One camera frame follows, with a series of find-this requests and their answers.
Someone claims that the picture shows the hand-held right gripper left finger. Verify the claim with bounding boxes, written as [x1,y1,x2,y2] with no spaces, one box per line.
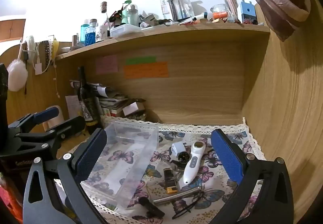
[23,128,109,224]

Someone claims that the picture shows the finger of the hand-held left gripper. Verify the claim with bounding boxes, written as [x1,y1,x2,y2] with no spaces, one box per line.
[7,107,60,137]
[2,116,86,161]

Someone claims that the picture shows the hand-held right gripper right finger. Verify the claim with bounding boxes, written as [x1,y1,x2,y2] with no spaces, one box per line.
[209,128,299,224]

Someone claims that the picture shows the white handheld massager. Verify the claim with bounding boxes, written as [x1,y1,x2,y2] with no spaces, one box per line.
[183,140,206,184]

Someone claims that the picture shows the clear plastic box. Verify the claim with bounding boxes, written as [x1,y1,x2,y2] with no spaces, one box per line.
[80,121,159,210]

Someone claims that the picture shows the white cylinder jar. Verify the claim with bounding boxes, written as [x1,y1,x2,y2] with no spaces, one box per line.
[43,105,65,132]

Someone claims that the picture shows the white paper note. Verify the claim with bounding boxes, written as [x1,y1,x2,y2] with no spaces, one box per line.
[65,95,81,121]

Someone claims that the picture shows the dark wine bottle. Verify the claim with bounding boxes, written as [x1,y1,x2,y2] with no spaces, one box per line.
[77,66,100,129]

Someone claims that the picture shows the orange red clothing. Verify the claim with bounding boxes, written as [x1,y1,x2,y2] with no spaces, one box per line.
[0,171,24,224]

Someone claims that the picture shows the rolled papers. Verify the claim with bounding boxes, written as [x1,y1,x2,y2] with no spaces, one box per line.
[69,79,111,99]

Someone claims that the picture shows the white fluffy puff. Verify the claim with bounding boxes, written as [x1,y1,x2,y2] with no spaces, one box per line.
[6,59,28,92]

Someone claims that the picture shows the white power adapter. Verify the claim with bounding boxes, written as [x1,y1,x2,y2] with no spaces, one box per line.
[171,141,187,157]

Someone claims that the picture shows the yellow black lighter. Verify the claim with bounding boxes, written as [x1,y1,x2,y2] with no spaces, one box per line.
[163,168,178,194]

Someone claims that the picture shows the small white box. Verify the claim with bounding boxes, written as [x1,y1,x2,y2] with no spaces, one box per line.
[122,101,146,117]

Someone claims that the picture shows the butterfly print tablecloth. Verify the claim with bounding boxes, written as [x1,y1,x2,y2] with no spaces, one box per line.
[54,116,266,224]

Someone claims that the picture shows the silver metal tube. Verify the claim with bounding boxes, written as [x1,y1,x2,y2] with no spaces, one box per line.
[153,187,202,205]

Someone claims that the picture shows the pink sticky note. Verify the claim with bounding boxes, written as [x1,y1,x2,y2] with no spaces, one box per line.
[95,55,119,74]

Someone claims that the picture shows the black marker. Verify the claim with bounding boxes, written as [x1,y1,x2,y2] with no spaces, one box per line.
[137,197,166,218]

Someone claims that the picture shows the blue bead bottle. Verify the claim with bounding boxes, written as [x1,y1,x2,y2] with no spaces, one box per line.
[84,26,96,47]

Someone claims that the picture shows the teal liquid bottle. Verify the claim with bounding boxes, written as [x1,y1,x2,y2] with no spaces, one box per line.
[81,20,90,43]

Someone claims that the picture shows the orange sticky note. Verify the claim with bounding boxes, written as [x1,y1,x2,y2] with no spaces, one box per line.
[124,62,169,79]

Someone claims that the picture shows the green sticky note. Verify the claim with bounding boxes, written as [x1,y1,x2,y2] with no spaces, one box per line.
[126,56,157,65]

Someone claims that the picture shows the white mug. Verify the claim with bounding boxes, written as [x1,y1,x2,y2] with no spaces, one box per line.
[96,25,110,42]

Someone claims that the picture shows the white plastic container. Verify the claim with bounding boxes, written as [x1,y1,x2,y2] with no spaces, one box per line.
[110,24,142,38]

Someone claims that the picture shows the green cap bottle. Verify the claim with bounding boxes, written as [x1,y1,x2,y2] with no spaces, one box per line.
[121,0,133,26]

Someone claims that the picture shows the clear glass bottle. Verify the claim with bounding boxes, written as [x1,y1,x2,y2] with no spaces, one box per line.
[127,4,139,27]

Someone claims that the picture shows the wooden shelf board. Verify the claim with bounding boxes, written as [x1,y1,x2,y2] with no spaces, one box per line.
[54,22,272,61]

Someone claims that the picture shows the round glass jar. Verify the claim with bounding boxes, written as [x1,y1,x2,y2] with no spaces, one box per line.
[210,4,229,22]

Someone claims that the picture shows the blue box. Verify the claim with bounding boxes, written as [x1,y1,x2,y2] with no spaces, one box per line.
[240,0,258,24]

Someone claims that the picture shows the tall clear canister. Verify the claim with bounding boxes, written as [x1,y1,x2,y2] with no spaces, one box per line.
[222,0,239,22]

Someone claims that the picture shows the packaged brush set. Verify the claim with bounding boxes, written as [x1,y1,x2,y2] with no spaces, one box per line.
[164,0,195,21]

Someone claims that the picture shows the black hair tie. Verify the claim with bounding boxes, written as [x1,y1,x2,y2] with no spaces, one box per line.
[173,196,200,219]

